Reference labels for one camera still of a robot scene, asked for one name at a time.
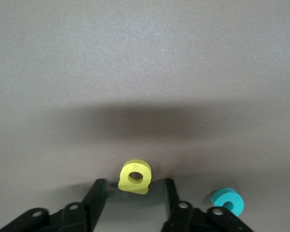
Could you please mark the teal letter c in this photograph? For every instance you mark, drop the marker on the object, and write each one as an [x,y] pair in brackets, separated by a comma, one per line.
[220,198]

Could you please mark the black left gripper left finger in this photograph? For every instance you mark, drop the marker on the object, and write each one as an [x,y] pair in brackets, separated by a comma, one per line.
[72,217]

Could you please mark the yellow letter d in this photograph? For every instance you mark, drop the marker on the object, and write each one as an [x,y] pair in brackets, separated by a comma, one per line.
[125,181]

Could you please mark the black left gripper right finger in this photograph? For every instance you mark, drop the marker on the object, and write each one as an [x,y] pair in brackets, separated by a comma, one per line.
[183,220]

